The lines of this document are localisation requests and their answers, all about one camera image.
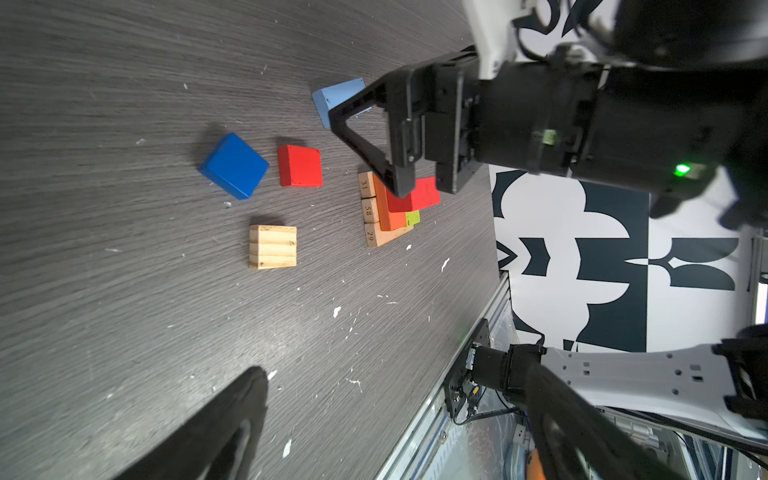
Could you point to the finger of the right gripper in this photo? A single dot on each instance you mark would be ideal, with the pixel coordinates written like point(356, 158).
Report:
point(379, 124)

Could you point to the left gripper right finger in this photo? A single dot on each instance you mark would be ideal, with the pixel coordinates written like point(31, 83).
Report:
point(573, 438)

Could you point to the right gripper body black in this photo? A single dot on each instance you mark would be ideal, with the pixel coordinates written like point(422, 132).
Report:
point(638, 129)

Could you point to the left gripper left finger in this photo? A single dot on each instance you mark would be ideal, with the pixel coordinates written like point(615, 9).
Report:
point(218, 442)

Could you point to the red arch wood block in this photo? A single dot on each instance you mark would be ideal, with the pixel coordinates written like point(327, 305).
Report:
point(425, 194)

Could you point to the natural wood block long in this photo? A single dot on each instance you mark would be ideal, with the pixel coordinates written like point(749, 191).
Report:
point(366, 184)
point(370, 210)
point(376, 237)

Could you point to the lime green wood block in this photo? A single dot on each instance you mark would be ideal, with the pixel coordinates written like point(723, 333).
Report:
point(412, 218)

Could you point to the orange wood block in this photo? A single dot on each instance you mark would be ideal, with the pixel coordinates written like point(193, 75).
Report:
point(389, 221)

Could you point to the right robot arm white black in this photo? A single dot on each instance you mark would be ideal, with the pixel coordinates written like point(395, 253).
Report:
point(720, 45)

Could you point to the light blue wood block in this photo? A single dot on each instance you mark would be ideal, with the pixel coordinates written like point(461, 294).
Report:
point(327, 98)

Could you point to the small red wood cube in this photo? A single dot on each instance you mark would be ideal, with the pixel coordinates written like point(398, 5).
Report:
point(299, 166)

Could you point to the dark blue wood cube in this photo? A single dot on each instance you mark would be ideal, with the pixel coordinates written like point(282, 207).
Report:
point(235, 167)

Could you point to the small natural wood cube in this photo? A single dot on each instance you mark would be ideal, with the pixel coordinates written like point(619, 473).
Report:
point(272, 246)

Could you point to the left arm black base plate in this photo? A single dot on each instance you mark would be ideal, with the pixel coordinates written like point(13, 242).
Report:
point(460, 391)

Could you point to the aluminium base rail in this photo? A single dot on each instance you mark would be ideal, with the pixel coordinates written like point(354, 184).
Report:
point(433, 445)

